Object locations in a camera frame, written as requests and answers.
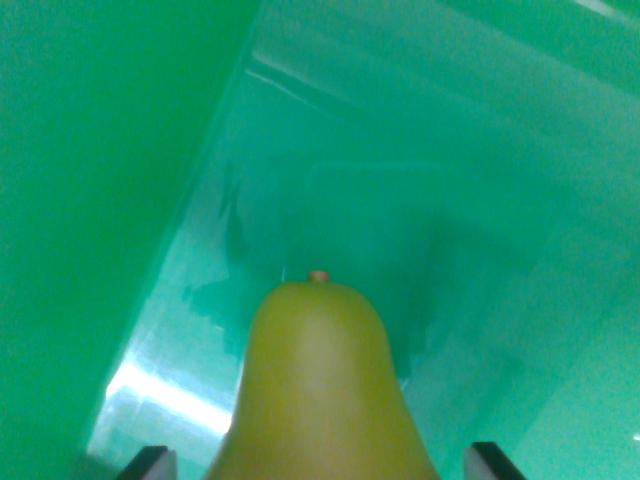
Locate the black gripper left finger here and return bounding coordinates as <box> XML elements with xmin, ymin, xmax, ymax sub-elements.
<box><xmin>117</xmin><ymin>444</ymin><xmax>178</xmax><ymax>480</ymax></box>

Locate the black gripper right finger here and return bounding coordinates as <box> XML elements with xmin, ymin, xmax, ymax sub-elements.
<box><xmin>463</xmin><ymin>441</ymin><xmax>527</xmax><ymax>480</ymax></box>

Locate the yellow-green toy pear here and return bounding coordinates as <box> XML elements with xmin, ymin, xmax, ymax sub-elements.
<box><xmin>203</xmin><ymin>270</ymin><xmax>440</xmax><ymax>480</ymax></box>

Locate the green plastic bin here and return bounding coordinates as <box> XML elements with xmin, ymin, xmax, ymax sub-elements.
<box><xmin>0</xmin><ymin>0</ymin><xmax>640</xmax><ymax>480</ymax></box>

